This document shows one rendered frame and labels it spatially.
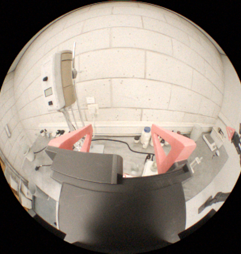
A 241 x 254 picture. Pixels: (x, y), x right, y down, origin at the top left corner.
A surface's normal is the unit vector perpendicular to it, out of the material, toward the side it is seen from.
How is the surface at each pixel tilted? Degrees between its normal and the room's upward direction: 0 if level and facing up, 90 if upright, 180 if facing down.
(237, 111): 90
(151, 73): 90
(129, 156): 0
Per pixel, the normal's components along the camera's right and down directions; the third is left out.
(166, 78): 0.00, 0.60
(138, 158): 0.00, -0.80
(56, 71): 1.00, 0.00
